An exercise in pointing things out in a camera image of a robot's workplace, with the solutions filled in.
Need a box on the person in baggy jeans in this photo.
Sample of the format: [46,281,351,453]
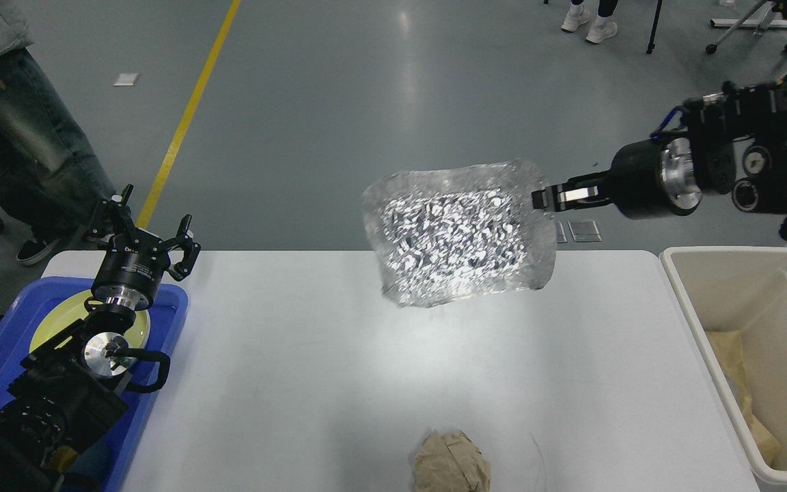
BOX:
[0,1,115,266]

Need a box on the yellow plate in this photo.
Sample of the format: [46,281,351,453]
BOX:
[29,290,151,353]

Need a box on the floor outlet plate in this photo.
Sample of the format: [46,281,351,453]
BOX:
[556,220,603,244]

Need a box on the crumpled brown paper ball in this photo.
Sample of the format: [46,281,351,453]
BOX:
[413,430,493,491]

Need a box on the person in black leggings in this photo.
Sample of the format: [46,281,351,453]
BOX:
[560,1,620,46]

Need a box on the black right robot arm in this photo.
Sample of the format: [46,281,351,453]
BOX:
[531,73,787,241]

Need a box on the black tripod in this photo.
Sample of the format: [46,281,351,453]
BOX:
[645,0,664,55]

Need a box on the beige plastic bin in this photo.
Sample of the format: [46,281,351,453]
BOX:
[660,247,787,486]

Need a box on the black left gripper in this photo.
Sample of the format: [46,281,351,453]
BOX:
[81,184,201,312]

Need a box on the rolling chair base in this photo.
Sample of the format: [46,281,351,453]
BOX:
[705,0,787,55]

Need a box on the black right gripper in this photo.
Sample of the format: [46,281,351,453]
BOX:
[531,138,702,220]

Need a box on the brown paper in bin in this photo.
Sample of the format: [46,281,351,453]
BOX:
[706,331,782,466]

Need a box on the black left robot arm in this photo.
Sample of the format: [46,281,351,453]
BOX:
[0,186,201,491]

